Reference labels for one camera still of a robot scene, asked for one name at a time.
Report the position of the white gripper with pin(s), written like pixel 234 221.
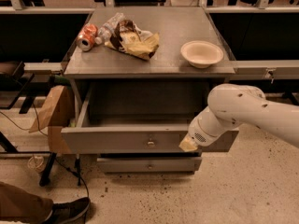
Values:
pixel 197 133

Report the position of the grey top drawer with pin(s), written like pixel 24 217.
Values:
pixel 136 116

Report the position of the grey drawer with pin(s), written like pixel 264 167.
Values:
pixel 149 164
pixel 136 116

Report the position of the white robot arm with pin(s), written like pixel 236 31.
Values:
pixel 230 105

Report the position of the grey bottom drawer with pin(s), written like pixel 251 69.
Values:
pixel 149 164

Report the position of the grey drawer cabinet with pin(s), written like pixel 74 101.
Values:
pixel 176 26

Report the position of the white paper bowl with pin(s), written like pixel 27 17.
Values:
pixel 201 54

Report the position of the crumpled yellow chip bag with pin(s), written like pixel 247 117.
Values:
pixel 131 40

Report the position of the brown cardboard box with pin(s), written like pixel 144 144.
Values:
pixel 55 114

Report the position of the clear plastic water bottle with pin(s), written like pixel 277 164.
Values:
pixel 107 30

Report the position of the black shoe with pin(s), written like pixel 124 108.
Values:
pixel 63 213

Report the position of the black tripod stand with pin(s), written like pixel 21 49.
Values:
pixel 45 176

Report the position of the orange soda can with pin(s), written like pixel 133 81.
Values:
pixel 86 37

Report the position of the clear plastic cup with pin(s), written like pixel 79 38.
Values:
pixel 36 163

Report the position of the black equipment left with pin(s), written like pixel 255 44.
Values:
pixel 13 82

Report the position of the brown trouser leg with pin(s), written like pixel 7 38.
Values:
pixel 19 205

